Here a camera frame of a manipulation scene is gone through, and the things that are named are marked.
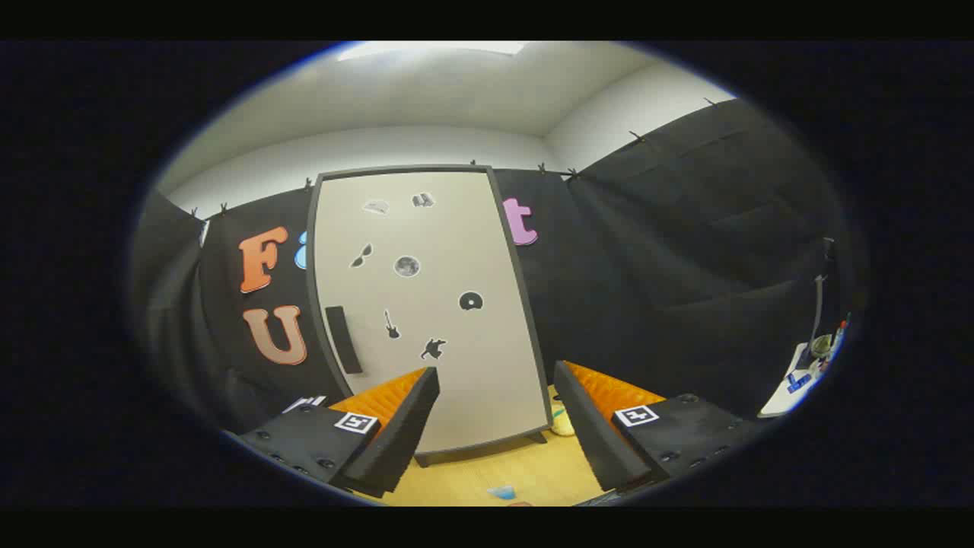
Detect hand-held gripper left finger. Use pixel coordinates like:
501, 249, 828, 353
238, 367, 441, 498

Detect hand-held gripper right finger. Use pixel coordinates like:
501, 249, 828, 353
553, 361, 763, 493

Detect beige cabinet door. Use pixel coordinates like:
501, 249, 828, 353
314, 169, 550, 456

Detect yellow plush toy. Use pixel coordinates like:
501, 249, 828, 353
549, 392, 577, 437

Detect dark grey cabinet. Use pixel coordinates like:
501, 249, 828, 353
307, 164, 553, 467

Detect black backdrop cloth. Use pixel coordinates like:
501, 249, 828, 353
133, 99, 861, 435

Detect white side table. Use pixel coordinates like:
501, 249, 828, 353
759, 342, 838, 418

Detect thin stand pole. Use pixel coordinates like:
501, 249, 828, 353
807, 237, 838, 358

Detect ceiling light panel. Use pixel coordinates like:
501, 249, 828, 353
339, 42, 527, 62

